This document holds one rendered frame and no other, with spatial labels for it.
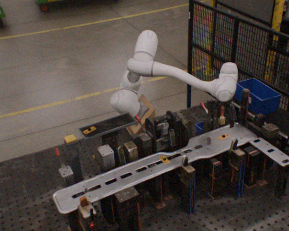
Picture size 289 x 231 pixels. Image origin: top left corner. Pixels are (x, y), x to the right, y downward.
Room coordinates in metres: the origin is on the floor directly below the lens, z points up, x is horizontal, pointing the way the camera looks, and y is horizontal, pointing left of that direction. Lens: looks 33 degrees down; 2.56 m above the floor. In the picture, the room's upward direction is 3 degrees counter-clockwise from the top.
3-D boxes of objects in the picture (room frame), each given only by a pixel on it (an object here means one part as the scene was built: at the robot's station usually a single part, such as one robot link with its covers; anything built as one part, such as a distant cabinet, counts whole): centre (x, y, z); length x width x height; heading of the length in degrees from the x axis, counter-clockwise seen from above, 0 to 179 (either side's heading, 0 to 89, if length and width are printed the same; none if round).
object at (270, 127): (2.10, -0.83, 0.88); 0.08 x 0.08 x 0.36; 27
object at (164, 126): (2.11, -0.11, 0.94); 0.18 x 0.13 x 0.49; 117
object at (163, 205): (1.85, -0.04, 0.84); 0.17 x 0.06 x 0.29; 27
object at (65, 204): (1.87, -0.10, 1.00); 1.38 x 0.22 x 0.02; 117
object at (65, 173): (1.77, 0.49, 0.88); 0.11 x 0.10 x 0.36; 27
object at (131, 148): (1.95, 0.10, 0.89); 0.13 x 0.11 x 0.38; 27
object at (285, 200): (1.82, -0.84, 0.84); 0.11 x 0.06 x 0.29; 27
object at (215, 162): (1.85, -0.43, 0.84); 0.11 x 0.08 x 0.29; 27
